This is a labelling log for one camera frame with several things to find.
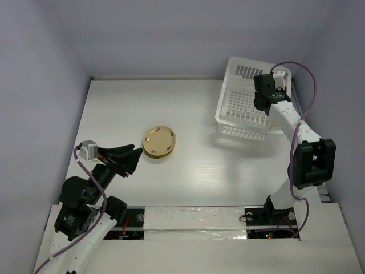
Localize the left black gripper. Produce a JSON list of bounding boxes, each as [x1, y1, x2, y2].
[[88, 143, 144, 202]]

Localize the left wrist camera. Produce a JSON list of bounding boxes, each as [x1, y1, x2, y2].
[[74, 140, 98, 162]]

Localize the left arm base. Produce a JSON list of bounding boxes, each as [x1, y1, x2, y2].
[[104, 207, 145, 240]]

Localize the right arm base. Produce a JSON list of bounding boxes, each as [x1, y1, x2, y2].
[[239, 207, 298, 240]]

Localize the white foam front panel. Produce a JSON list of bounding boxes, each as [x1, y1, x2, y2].
[[143, 207, 247, 241]]

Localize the white plastic dish rack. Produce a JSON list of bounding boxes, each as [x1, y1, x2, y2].
[[215, 57, 283, 142]]

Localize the cream plate small flowers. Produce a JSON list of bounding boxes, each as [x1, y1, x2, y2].
[[142, 126, 177, 155]]

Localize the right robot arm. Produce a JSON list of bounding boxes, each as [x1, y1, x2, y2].
[[109, 80, 294, 206]]

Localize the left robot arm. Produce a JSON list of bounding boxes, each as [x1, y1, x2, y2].
[[34, 140, 143, 273]]

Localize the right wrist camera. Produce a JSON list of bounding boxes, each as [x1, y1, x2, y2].
[[273, 70, 287, 91]]

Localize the lime green plate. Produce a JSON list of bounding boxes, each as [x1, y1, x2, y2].
[[144, 152, 164, 159]]

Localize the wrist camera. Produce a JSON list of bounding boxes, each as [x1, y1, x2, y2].
[[273, 70, 287, 91], [74, 140, 98, 162]]

